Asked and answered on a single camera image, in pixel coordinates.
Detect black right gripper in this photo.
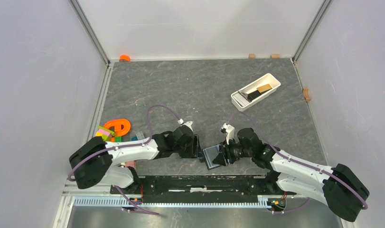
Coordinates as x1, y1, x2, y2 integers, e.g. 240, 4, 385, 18
212, 136, 254, 167

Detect black card holder wallet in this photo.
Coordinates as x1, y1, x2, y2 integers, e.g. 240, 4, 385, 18
202, 144, 221, 170

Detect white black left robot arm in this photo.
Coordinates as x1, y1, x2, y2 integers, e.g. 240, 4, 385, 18
68, 124, 198, 194

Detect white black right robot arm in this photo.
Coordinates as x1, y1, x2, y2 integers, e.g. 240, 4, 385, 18
213, 124, 370, 222

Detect pink playing card box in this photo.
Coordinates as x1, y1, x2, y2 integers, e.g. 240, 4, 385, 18
124, 161, 136, 169

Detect grey card in tray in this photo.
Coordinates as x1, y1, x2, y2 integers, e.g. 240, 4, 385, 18
233, 91, 251, 107

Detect black card in tray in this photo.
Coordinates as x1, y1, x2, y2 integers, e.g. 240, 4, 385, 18
247, 90, 262, 102

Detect tan card in tray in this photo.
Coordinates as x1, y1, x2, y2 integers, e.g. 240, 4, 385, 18
257, 84, 272, 94

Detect white card tray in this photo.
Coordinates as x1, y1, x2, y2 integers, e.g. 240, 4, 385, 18
230, 73, 281, 112

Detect colourful toy brick stack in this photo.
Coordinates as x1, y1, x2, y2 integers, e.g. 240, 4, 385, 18
95, 126, 122, 142

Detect orange round cap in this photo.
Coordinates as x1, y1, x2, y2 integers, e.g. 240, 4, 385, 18
119, 55, 131, 62

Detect wooden curved block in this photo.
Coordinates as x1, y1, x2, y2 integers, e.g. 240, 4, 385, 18
302, 88, 311, 102

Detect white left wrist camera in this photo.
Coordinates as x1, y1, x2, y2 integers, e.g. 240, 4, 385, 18
177, 118, 194, 131

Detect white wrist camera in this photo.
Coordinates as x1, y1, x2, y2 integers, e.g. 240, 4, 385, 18
221, 123, 235, 145
177, 118, 194, 131

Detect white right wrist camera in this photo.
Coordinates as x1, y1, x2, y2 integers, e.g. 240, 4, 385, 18
221, 123, 235, 145

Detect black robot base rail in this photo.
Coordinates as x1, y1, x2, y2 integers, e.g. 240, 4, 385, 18
123, 175, 285, 203

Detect orange toy ring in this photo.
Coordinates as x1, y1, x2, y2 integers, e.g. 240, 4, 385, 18
103, 118, 132, 137

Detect white slotted cable duct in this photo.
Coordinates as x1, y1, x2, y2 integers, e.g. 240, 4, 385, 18
73, 196, 271, 209

